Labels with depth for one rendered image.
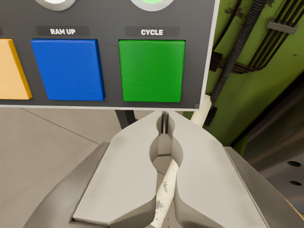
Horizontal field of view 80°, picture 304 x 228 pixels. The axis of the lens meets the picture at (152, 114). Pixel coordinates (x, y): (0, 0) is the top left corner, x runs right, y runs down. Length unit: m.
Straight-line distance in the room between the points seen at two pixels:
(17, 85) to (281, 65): 0.54
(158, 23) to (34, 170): 1.31
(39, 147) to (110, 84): 1.26
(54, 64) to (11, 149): 1.35
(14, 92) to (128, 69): 0.15
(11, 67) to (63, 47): 0.07
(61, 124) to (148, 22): 1.32
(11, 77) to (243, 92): 0.58
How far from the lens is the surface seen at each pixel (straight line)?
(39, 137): 1.51
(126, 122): 0.58
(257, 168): 0.64
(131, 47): 0.22
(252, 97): 0.66
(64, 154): 1.37
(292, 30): 0.49
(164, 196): 0.54
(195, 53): 0.23
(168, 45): 0.22
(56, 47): 0.25
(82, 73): 0.24
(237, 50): 0.52
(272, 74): 0.59
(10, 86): 0.30
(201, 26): 0.23
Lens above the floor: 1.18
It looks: 60 degrees down
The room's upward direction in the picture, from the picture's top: 2 degrees counter-clockwise
